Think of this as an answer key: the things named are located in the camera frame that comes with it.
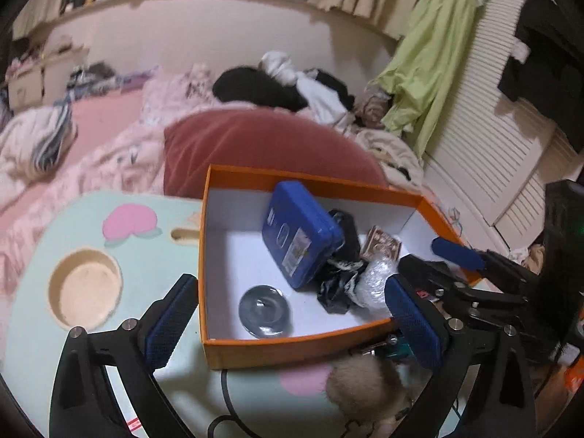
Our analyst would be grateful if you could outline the black fluffy garment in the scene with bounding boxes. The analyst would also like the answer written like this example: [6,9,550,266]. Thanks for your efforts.
[212,66,308,113]

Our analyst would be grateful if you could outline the red cushion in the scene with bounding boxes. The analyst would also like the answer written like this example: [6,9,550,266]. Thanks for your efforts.
[163,108,388,199]

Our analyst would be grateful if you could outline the black hanging dress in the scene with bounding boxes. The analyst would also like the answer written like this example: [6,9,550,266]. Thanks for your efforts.
[498,0,583,128]

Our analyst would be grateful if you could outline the striped white blanket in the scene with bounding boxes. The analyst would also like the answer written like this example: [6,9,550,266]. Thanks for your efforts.
[1,103,77,185]

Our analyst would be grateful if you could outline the black satin lace cloth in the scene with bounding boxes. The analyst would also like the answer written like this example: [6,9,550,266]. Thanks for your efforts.
[315,210,368,314]

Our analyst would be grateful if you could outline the brown patterned box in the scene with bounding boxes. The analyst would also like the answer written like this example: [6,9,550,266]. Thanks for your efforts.
[360,226,402,261]

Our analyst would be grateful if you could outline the white crumpled clothes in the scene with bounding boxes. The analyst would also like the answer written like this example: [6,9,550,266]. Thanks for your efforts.
[258,50,354,131]

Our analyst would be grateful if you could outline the orange cardboard box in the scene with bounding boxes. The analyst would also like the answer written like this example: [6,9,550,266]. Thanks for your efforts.
[199,166,462,370]

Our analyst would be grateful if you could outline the beige fur pompom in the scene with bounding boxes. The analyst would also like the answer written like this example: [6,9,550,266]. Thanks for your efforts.
[325,355,407,421]

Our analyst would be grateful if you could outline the clear bubble wrap bag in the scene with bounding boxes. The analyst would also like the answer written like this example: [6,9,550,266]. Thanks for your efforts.
[353,256,397,311]

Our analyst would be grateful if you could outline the green hanging garment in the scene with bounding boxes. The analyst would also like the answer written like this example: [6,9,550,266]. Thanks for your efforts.
[373,0,486,156]

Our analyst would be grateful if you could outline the cardboard storage box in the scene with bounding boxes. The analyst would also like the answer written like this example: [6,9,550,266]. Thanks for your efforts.
[8,46,88,113]

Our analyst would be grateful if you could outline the blue tin case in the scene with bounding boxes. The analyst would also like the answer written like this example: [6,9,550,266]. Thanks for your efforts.
[261,180,345,290]

